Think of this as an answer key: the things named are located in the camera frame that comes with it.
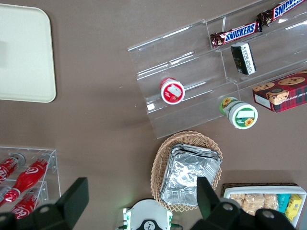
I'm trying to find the teal snack packet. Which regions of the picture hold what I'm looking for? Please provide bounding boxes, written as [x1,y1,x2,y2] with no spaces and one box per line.
[277,193,292,213]

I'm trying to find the red lidded cup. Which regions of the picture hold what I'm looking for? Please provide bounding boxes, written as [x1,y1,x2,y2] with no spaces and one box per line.
[160,77,185,105]

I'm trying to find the clear acrylic bottle rack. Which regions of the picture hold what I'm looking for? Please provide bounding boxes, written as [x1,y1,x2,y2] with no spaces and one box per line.
[0,146,62,218]

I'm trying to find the Snickers chocolate bar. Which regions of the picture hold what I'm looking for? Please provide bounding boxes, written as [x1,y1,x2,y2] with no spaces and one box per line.
[210,21,263,48]
[256,0,307,26]

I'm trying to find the clear rice cracker pack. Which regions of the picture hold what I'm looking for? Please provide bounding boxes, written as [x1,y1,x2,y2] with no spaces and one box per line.
[242,193,266,216]
[229,193,246,208]
[263,193,279,211]

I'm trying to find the red cola bottle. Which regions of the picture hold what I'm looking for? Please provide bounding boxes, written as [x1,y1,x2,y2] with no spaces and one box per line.
[11,191,42,220]
[4,159,50,203]
[0,153,26,185]

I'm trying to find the oval light wicker basket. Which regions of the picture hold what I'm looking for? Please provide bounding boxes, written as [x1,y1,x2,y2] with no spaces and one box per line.
[150,130,223,212]

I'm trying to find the white rectangular snack bin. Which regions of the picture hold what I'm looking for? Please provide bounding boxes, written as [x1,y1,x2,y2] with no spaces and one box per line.
[223,186,307,228]

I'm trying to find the clear acrylic stepped shelf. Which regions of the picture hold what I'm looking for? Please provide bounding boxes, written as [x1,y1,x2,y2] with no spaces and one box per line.
[127,0,307,140]

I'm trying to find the red plaid cookie box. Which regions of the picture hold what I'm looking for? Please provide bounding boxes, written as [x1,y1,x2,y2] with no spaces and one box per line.
[252,70,307,113]

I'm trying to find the green sunflower cup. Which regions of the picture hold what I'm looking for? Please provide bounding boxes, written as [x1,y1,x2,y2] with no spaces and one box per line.
[218,96,259,129]

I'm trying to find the stacked aluminium foil trays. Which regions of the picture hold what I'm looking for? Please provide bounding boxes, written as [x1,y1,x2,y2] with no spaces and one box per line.
[160,144,223,207]

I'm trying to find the small black box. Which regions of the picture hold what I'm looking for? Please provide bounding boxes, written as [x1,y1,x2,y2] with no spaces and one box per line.
[230,42,257,76]

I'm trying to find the dark woven tray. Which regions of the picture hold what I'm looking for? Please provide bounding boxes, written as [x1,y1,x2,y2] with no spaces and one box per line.
[220,183,300,199]

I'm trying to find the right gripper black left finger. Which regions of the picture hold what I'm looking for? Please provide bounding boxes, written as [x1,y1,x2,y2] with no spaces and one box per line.
[0,177,89,230]

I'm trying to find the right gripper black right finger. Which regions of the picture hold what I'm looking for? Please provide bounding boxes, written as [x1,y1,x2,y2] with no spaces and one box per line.
[190,176,297,230]

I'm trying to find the cream plastic tray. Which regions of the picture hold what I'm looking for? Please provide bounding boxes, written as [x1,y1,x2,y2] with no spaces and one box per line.
[0,3,57,104]

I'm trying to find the yellow snack packet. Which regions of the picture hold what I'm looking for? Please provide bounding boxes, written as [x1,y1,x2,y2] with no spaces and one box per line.
[284,194,303,222]

